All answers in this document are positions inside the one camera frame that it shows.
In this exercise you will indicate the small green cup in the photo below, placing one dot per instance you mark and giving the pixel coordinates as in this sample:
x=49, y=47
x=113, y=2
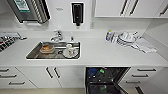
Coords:
x=100, y=71

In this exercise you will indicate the stainless steel dishwasher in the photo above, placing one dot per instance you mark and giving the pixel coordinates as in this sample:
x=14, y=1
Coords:
x=110, y=86

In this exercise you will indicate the small metal sink dispenser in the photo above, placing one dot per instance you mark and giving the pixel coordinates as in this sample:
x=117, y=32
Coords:
x=71, y=38

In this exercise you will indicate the blue dish soap bottle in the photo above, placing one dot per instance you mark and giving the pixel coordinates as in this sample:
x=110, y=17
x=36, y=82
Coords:
x=109, y=36

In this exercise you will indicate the chrome faucet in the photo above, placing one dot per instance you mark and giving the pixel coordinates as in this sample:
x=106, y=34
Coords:
x=57, y=36

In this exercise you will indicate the small white container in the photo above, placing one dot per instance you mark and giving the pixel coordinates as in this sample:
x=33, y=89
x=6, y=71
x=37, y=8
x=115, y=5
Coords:
x=114, y=38

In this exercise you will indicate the bowl with orange food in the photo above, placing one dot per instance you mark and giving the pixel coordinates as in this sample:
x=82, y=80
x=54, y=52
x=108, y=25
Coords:
x=47, y=49

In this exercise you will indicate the stack of white dishes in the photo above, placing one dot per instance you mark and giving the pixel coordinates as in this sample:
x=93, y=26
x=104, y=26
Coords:
x=126, y=39

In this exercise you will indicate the stainless steel sink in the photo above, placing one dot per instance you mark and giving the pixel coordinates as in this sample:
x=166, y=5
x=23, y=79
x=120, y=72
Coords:
x=33, y=56

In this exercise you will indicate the white base cabinet with doors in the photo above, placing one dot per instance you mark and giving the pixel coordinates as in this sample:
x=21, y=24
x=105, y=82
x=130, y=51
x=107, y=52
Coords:
x=35, y=78

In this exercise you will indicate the small dark utensil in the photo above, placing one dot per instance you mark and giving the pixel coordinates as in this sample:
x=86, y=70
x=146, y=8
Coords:
x=22, y=37

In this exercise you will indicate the steel paper towel dispenser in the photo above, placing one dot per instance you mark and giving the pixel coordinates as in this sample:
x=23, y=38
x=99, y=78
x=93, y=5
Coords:
x=23, y=8

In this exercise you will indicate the white drawer cabinet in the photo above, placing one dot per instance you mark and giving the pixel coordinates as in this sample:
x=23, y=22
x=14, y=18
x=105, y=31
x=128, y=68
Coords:
x=156, y=80

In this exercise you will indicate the white wall outlet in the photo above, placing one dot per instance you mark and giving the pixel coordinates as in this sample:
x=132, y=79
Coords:
x=92, y=25

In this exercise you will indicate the black wall soap dispenser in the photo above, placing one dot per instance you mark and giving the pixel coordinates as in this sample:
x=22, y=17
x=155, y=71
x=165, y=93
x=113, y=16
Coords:
x=77, y=13

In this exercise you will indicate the white three-door wall cabinet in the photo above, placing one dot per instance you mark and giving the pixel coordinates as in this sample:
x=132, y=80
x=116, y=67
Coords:
x=106, y=8

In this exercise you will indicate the small wall label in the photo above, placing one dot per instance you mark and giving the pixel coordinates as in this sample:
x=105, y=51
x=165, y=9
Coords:
x=59, y=9

